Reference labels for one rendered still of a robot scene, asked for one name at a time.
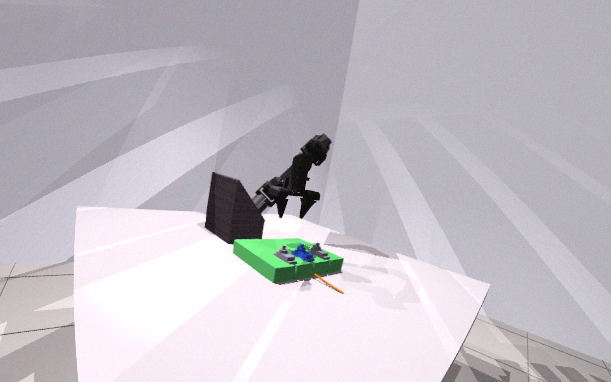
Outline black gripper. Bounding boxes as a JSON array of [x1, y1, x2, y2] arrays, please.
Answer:
[[268, 171, 320, 219]]

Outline green flat deck plate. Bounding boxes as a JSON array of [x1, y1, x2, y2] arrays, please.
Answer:
[[232, 237, 344, 283]]

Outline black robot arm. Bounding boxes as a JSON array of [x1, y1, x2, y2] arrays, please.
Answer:
[[252, 134, 332, 213]]

